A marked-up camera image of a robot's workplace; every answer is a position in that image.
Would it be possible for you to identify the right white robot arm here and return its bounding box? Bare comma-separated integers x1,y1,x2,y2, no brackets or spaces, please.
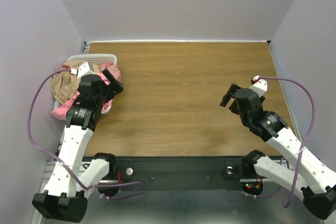
220,79,335,220

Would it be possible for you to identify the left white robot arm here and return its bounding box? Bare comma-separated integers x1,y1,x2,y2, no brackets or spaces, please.
32,69,123,223

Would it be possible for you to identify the dusty pink t shirt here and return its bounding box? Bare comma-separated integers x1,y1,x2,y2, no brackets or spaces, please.
99,61,121,82

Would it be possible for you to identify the beige t shirt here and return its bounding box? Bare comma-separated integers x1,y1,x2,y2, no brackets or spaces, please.
50,71,80,105

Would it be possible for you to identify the white plastic laundry basket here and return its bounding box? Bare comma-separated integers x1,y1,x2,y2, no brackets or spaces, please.
54,54,117,109

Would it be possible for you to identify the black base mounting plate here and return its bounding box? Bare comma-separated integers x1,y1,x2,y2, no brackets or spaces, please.
116,156,260,191

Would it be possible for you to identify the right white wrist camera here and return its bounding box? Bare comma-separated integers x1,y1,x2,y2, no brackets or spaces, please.
249,76,268,98

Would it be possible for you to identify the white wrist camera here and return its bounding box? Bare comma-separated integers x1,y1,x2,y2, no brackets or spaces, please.
249,76,268,98
70,61,96,79

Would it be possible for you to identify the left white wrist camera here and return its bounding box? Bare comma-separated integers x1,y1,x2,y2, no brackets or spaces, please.
70,61,96,79

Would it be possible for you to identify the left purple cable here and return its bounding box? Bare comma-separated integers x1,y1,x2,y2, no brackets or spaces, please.
27,68,143,200

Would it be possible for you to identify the purple cable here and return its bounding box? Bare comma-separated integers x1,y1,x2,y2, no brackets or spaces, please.
245,76,316,209
27,68,143,200

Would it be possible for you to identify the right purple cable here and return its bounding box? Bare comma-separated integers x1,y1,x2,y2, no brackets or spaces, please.
245,76,316,209

